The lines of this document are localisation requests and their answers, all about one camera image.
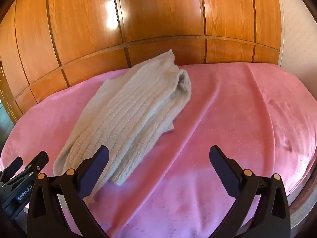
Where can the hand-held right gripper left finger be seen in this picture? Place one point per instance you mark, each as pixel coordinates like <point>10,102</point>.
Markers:
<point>95,171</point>

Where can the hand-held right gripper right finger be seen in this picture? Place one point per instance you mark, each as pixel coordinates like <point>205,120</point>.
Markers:
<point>223,171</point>

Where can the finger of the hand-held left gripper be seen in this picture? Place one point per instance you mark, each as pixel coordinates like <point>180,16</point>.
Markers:
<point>15,164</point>
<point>42,159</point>

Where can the pink blanket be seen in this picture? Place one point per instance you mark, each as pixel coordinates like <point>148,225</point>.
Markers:
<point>223,104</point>

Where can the wooden wardrobe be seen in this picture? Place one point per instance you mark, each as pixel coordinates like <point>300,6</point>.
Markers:
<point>161,10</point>

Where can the white knitted sweater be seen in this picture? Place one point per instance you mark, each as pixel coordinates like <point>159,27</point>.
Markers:
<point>128,109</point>

